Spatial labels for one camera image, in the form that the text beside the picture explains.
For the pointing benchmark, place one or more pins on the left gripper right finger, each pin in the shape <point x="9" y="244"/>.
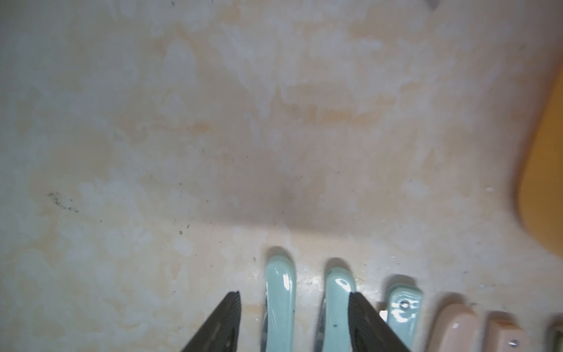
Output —
<point x="368" y="331"/>

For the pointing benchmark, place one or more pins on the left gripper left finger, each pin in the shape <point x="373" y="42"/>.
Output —
<point x="221" y="330"/>

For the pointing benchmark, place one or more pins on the light blue folding knife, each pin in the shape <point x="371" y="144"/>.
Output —
<point x="401" y="311"/>

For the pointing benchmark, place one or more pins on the pale mint folding knife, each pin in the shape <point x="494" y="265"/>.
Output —
<point x="280" y="304"/>

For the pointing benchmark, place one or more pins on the pink folding knife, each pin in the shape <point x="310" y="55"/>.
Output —
<point x="505" y="336"/>
<point x="454" y="330"/>

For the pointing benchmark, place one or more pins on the olive green folding knife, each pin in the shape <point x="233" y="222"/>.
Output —
<point x="554" y="339"/>

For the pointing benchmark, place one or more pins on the yellow plastic storage box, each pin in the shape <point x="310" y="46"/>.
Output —
<point x="540" y="187"/>

